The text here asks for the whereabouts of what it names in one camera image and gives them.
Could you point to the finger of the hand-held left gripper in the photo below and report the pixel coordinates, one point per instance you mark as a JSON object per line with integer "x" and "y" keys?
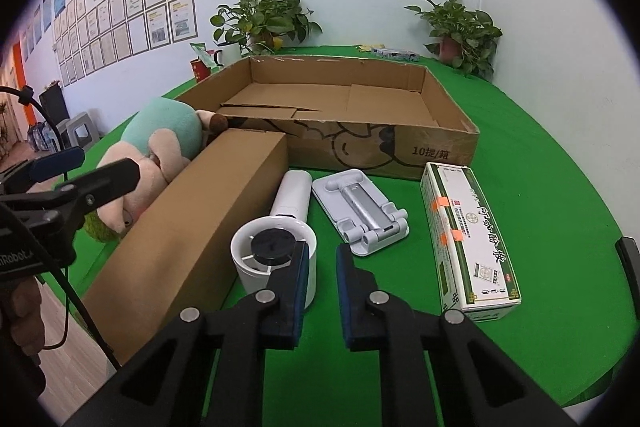
{"x": 55, "y": 162}
{"x": 105, "y": 179}

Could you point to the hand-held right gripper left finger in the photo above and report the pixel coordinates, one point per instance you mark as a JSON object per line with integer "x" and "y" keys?
{"x": 299, "y": 292}

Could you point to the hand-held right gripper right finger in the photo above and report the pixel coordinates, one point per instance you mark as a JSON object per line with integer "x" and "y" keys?
{"x": 345, "y": 302}

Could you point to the white hair dryer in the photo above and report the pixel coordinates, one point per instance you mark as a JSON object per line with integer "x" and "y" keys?
{"x": 287, "y": 227}

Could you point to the plush doll with green hair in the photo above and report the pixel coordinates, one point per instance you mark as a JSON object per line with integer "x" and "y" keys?
{"x": 160, "y": 142}

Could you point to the long brown cardboard box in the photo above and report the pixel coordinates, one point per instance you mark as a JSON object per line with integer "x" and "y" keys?
{"x": 200, "y": 227}

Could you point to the large cardboard box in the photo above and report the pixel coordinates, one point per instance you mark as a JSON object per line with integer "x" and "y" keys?
{"x": 345, "y": 107}

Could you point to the person's left hand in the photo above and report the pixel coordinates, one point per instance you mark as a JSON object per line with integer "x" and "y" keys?
{"x": 20, "y": 317}

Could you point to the group of water bottles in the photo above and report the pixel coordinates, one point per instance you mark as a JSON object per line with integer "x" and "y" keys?
{"x": 41, "y": 138}

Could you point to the grey plastic stool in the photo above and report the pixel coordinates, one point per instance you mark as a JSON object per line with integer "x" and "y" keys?
{"x": 80, "y": 129}

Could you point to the black cabinet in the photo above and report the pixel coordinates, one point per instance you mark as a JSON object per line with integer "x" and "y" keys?
{"x": 54, "y": 104}

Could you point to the white folding phone stand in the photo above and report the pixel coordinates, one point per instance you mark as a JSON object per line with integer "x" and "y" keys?
{"x": 360, "y": 212}

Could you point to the white and green carton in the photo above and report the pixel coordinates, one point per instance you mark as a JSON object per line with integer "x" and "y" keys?
{"x": 467, "y": 237}

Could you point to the red cup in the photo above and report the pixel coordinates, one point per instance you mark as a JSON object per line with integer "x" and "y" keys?
{"x": 200, "y": 69}

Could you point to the green paper packet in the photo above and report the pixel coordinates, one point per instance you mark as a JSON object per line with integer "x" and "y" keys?
{"x": 202, "y": 53}

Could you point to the white mug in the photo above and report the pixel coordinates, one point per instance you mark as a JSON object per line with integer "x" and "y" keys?
{"x": 227, "y": 55}

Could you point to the potted green plant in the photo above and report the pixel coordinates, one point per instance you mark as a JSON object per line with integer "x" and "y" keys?
{"x": 462, "y": 32}
{"x": 262, "y": 19}

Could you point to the blue and white packet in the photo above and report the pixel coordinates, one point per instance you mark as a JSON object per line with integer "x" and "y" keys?
{"x": 395, "y": 54}

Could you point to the yellow paper item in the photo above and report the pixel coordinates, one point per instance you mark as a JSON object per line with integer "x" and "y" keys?
{"x": 370, "y": 47}

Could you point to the black chair back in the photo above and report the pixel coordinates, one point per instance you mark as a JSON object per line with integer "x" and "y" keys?
{"x": 629, "y": 262}

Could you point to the wall of framed certificates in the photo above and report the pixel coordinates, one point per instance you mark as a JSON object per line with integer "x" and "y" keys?
{"x": 130, "y": 17}

